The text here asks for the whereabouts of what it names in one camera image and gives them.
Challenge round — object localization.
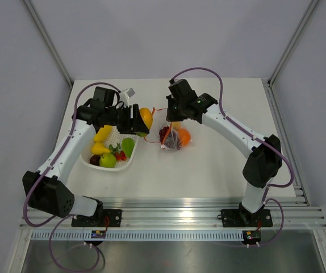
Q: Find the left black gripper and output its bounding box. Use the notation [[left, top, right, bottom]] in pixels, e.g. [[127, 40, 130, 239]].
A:
[[105, 104, 149, 135]]

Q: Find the orange green mango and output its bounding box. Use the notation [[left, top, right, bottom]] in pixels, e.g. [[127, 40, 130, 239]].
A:
[[137, 108, 153, 137]]

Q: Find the clear zip top bag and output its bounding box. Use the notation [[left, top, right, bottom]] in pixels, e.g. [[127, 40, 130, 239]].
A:
[[143, 107, 193, 151]]

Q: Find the orange fruit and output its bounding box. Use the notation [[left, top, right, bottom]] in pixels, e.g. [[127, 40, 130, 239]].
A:
[[177, 128, 191, 147]]

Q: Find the purple grape bunch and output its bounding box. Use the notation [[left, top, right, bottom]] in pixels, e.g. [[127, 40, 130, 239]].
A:
[[159, 126, 181, 150]]

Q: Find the yellow peach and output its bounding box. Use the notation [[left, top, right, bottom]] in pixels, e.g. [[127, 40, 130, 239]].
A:
[[172, 122, 181, 131]]

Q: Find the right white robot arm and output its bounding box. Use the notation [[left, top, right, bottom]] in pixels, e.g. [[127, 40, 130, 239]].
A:
[[166, 79, 282, 225]]

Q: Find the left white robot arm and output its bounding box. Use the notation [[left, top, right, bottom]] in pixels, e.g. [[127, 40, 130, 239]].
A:
[[22, 82, 149, 226]]

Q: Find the white perforated fruit basket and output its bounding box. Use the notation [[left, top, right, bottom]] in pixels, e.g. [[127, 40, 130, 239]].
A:
[[81, 125, 139, 171]]

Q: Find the red strawberry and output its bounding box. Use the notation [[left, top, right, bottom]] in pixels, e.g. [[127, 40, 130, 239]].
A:
[[114, 151, 127, 162]]

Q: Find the yellow pear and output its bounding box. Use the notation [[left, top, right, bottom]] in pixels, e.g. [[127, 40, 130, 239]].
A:
[[91, 142, 111, 155]]

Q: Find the green apple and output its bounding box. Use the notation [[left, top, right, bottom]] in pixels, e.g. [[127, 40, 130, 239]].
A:
[[100, 153, 116, 168]]

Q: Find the dark purple plum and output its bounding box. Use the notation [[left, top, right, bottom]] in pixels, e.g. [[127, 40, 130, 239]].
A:
[[89, 155, 101, 166]]

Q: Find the left controller board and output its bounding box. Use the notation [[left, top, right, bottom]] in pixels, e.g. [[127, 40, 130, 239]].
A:
[[91, 230, 106, 239]]

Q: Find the controller board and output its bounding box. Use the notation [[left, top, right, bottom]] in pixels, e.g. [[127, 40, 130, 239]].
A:
[[91, 230, 106, 239], [242, 230, 262, 247]]

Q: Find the right controller board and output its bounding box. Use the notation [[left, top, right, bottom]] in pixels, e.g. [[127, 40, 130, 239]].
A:
[[242, 230, 262, 247]]

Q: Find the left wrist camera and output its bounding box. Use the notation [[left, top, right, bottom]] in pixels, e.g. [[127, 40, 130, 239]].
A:
[[119, 88, 135, 106]]

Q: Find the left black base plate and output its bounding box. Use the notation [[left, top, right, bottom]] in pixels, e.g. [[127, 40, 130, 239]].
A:
[[72, 209, 123, 228]]

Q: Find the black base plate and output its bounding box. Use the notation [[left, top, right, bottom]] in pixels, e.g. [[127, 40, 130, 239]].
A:
[[217, 209, 273, 228], [72, 209, 123, 228]]

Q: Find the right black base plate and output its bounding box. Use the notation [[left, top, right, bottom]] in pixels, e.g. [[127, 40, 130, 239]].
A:
[[217, 209, 273, 228]]

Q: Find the white slotted cable duct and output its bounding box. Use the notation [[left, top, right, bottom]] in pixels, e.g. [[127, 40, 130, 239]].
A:
[[31, 230, 243, 242]]

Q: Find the right side aluminium rail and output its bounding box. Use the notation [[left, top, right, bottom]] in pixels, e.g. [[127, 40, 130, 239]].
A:
[[262, 79, 312, 206]]

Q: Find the aluminium rail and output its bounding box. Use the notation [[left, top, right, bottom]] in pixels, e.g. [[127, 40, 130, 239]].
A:
[[19, 197, 326, 231], [262, 79, 312, 206]]

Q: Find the aluminium front rail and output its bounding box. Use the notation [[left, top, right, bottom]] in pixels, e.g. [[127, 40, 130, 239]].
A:
[[19, 197, 326, 231]]

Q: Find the left aluminium frame post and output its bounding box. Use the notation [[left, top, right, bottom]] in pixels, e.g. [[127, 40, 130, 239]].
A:
[[22, 0, 73, 88]]

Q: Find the aluminium frame post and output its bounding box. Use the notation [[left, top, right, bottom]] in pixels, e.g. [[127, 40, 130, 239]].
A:
[[22, 0, 73, 88], [268, 0, 321, 87]]

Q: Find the right aluminium frame post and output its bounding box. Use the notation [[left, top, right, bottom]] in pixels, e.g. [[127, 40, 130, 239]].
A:
[[268, 0, 321, 87]]

